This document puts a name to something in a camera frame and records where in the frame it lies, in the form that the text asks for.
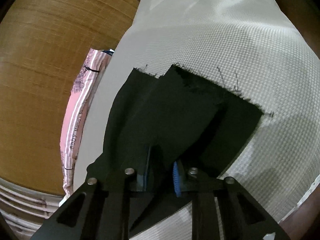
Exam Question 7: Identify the white slatted panel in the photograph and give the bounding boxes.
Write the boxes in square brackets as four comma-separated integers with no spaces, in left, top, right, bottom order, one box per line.
[0,176,67,240]

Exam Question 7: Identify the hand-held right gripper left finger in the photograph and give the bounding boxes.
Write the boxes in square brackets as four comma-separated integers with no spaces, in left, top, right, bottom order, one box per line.
[30,149,152,240]

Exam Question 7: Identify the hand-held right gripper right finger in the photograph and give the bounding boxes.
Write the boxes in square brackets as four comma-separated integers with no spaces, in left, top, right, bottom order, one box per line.
[173,161,292,240]

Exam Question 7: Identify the beige textured blanket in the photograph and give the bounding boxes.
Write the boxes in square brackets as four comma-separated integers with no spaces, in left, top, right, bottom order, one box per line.
[72,0,320,240]

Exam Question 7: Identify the black pants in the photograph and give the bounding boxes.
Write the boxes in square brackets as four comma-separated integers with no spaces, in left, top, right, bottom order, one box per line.
[101,64,264,238]

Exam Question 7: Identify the pink striped printed blanket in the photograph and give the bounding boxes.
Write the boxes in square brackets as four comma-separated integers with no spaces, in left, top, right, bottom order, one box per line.
[60,48,115,198]

